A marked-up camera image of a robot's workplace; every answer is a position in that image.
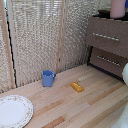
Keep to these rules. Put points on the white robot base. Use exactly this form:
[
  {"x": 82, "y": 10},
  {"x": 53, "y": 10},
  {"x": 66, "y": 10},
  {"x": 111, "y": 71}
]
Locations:
[{"x": 121, "y": 118}]

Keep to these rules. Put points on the brown drawer cabinet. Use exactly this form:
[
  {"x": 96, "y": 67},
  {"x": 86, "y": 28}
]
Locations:
[{"x": 106, "y": 50}]

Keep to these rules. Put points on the yellow rectangular block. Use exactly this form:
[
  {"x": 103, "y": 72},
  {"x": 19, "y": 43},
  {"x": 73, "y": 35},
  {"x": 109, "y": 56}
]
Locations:
[{"x": 77, "y": 87}]

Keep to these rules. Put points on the woven bamboo screen panel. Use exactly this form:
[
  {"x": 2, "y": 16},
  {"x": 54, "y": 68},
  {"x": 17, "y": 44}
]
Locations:
[
  {"x": 4, "y": 50},
  {"x": 75, "y": 36},
  {"x": 35, "y": 40}
]

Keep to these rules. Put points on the brown drawer front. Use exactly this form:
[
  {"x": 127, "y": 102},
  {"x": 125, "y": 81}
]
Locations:
[
  {"x": 106, "y": 41},
  {"x": 108, "y": 66}
]

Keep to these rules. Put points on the blue plastic cup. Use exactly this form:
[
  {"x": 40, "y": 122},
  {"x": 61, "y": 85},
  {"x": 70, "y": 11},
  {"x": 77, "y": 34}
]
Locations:
[{"x": 47, "y": 78}]

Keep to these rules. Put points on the white floral rimmed plate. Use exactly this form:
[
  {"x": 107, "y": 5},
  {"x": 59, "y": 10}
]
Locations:
[{"x": 14, "y": 111}]

